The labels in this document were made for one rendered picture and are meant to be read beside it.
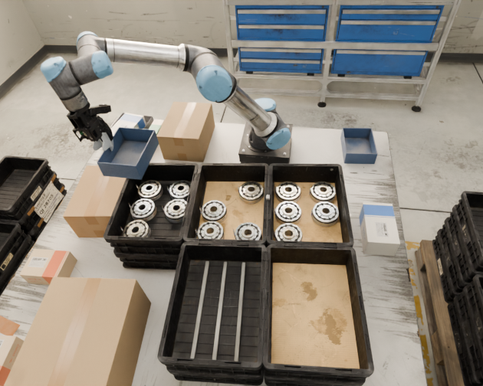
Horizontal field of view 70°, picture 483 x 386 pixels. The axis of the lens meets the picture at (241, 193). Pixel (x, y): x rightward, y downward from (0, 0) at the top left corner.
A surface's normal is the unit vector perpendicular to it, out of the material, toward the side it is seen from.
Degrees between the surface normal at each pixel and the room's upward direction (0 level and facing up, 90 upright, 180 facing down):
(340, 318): 0
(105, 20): 90
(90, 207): 0
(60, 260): 0
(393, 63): 90
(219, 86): 86
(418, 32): 90
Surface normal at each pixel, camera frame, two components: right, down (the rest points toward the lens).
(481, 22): -0.17, 0.75
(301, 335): -0.07, -0.65
